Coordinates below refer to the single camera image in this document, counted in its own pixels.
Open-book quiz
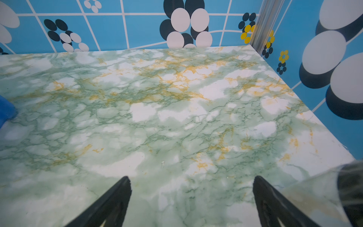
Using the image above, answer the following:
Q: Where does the blue plastic storage bin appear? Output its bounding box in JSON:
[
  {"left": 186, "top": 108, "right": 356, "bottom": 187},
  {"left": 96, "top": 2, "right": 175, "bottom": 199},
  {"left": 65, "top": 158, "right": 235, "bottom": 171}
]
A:
[{"left": 0, "top": 96, "right": 18, "bottom": 128}]

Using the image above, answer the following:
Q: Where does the right aluminium corner post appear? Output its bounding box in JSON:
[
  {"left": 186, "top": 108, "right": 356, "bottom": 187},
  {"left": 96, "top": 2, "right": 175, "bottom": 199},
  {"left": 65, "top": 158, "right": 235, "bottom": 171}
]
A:
[{"left": 250, "top": 0, "right": 284, "bottom": 55}]

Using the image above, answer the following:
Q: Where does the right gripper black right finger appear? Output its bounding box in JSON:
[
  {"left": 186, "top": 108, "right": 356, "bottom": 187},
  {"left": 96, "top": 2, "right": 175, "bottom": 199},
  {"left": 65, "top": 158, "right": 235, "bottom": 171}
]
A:
[{"left": 253, "top": 176, "right": 318, "bottom": 227}]

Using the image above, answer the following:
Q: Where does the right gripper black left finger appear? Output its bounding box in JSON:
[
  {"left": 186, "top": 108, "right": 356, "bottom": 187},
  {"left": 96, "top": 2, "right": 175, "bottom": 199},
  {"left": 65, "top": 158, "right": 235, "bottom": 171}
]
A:
[{"left": 67, "top": 176, "right": 132, "bottom": 227}]

